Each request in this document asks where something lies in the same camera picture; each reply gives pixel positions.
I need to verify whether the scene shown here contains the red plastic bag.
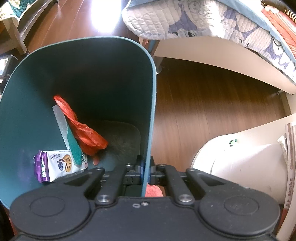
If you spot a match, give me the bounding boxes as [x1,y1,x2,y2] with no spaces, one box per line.
[53,95,108,156]

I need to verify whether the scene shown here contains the white teal tissue pack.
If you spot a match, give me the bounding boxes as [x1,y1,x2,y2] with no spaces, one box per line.
[52,105,83,166]

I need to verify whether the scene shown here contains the white purple biscuit package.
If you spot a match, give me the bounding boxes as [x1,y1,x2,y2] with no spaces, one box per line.
[34,150,88,183]

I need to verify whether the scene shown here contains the dark teal trash bin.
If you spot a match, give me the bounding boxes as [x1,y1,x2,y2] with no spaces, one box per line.
[1,37,157,208]

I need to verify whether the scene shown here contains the orange foam fruit net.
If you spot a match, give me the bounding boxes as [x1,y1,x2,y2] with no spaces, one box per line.
[145,184,164,197]

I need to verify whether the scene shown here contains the wooden bench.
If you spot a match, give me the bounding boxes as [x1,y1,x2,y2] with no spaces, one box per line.
[1,0,58,55]

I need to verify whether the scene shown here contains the green white zigzag quilt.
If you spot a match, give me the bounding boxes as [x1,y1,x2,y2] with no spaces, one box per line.
[0,0,37,27]

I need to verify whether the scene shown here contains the white nightstand shelf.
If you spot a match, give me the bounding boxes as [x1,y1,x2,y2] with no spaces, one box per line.
[191,113,296,241]

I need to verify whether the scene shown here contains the books on shelf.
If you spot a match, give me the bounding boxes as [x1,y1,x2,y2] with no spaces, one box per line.
[277,122,296,210]

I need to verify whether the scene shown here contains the bed with orange bedspread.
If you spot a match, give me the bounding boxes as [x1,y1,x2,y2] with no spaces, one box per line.
[122,1,295,94]

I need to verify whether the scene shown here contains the clothes pile on bed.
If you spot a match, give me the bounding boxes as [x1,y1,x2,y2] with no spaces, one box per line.
[260,1,295,57]

